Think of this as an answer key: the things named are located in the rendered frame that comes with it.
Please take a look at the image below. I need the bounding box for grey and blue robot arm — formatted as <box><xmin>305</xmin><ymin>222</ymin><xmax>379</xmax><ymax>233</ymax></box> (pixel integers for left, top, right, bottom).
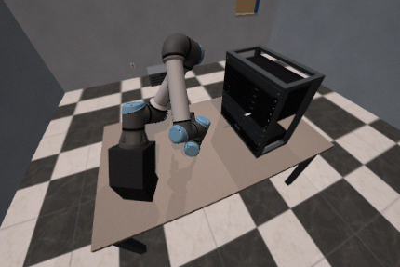
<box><xmin>119</xmin><ymin>33</ymin><xmax>210</xmax><ymax>156</ymax></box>

